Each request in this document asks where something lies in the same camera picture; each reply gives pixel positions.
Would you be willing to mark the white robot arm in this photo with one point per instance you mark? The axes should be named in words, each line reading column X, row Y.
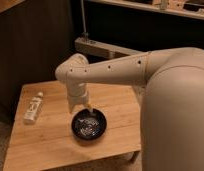
column 172, row 107

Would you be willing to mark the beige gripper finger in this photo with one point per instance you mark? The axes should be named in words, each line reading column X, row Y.
column 90, row 109

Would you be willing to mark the grey metal rail beam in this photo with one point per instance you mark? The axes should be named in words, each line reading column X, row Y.
column 99, row 49

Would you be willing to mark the white plastic bottle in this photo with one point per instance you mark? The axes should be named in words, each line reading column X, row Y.
column 34, row 108

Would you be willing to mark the wooden table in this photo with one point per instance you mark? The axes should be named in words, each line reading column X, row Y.
column 50, row 142

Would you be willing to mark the metal vertical pole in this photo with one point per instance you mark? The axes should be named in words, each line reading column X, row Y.
column 85, row 33

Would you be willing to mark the wooden shelf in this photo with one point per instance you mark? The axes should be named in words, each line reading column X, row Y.
column 150, row 8

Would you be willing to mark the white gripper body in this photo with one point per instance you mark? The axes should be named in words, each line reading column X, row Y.
column 77, row 94

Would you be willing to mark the black ceramic bowl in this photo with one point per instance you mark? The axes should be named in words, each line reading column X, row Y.
column 88, row 125

